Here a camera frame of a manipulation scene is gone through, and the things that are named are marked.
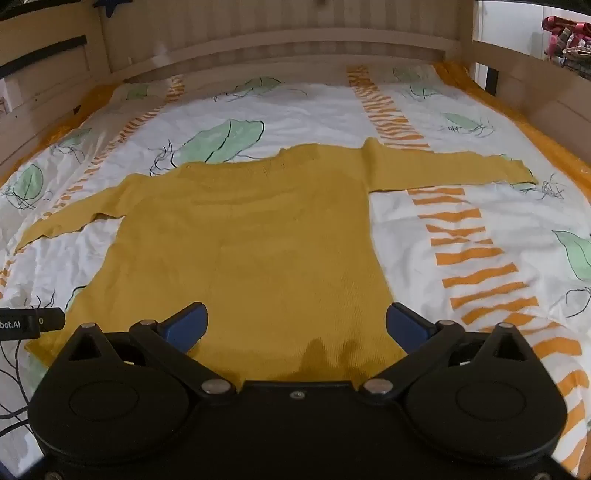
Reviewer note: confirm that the dark blue star decoration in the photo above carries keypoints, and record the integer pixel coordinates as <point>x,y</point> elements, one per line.
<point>111,7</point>

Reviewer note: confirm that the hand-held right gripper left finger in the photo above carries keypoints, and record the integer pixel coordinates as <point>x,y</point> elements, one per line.
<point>185,326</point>

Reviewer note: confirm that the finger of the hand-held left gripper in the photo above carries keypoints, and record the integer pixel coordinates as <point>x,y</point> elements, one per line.
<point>53,318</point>

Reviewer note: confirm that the black strip on bed frame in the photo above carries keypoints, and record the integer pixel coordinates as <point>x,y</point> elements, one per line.
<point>46,54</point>

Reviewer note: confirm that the white leaf printed blanket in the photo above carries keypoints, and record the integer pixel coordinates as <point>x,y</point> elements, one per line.
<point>461,230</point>

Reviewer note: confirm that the yellow knit sweater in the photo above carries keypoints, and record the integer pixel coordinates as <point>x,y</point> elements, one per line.
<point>277,254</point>

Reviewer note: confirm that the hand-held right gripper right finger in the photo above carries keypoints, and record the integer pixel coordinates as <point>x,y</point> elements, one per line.
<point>406,328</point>

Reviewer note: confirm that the pile of colourful clothes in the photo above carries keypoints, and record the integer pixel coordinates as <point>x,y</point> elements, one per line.
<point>570,44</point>

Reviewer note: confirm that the wooden bed frame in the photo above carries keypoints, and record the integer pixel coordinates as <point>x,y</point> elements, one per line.
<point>277,41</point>

